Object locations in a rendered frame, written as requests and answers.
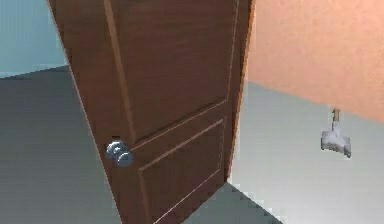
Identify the silver round door knob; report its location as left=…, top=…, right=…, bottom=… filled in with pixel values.
left=105, top=139, right=135, bottom=169

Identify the brown wooden room door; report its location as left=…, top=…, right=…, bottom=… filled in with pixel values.
left=46, top=0, right=256, bottom=224

